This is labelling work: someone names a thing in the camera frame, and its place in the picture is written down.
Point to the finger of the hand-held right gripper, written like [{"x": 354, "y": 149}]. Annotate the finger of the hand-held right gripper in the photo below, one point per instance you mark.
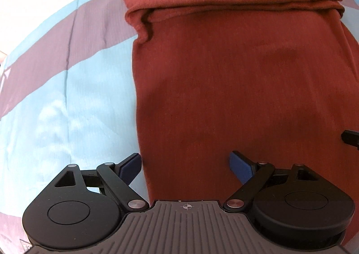
[{"x": 352, "y": 138}]

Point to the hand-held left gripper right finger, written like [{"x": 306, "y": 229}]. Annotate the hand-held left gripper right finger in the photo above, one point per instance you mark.
[{"x": 240, "y": 167}]

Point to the dark red long-sleeve sweater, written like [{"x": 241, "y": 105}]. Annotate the dark red long-sleeve sweater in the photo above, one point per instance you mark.
[{"x": 238, "y": 74}]

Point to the blue and grey patterned bedsheet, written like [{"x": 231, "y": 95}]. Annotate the blue and grey patterned bedsheet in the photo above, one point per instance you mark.
[{"x": 56, "y": 102}]

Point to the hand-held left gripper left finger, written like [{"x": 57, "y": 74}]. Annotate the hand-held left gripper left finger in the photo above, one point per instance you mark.
[{"x": 130, "y": 167}]

